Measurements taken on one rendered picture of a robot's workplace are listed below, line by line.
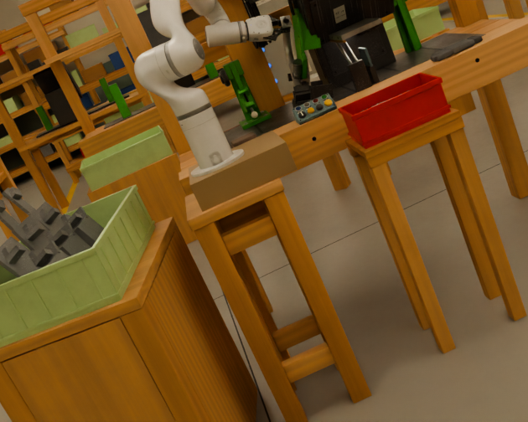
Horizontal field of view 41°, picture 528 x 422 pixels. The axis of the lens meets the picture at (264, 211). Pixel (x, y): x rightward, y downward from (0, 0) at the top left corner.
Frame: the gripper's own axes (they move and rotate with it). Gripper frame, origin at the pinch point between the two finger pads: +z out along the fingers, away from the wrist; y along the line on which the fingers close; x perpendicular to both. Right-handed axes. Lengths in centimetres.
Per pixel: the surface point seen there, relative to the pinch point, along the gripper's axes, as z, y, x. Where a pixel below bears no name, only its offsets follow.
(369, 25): 25.9, -23.8, -19.7
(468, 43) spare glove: 62, -34, -14
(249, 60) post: -13.1, 7.6, 26.6
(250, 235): -31, -95, -9
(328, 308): -9, -117, 10
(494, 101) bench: 98, -17, 50
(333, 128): 8, -52, 0
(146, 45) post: -56, 17, 18
